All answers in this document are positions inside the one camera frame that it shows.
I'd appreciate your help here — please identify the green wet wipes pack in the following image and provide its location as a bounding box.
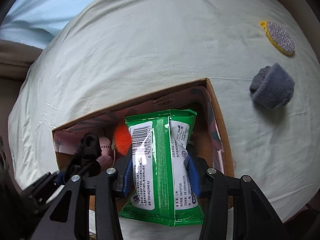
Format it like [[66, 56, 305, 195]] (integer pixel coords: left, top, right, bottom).
[[119, 109, 204, 227]]

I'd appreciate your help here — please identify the grey blue fluffy hat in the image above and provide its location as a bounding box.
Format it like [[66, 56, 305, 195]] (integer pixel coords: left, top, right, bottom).
[[249, 63, 295, 111]]

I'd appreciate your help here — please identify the yellow silver scrub pad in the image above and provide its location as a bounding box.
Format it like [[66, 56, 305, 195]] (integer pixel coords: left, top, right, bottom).
[[260, 20, 295, 56]]

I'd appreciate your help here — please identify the pink plush toy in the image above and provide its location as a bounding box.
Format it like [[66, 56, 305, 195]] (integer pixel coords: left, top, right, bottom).
[[97, 137, 114, 170]]

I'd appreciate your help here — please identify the orange pompom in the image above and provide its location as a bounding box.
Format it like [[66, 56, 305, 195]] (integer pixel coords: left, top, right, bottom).
[[112, 121, 132, 157]]

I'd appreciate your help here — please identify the brown cardboard box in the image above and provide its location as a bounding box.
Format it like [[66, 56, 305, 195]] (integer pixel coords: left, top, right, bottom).
[[51, 77, 235, 212]]

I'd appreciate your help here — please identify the pale green bed sheet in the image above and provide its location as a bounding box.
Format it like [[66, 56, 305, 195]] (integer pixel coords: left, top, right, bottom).
[[7, 0, 320, 240]]

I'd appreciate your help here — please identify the light blue hanging sheet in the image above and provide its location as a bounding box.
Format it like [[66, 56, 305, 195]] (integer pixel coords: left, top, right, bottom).
[[1, 0, 94, 49]]

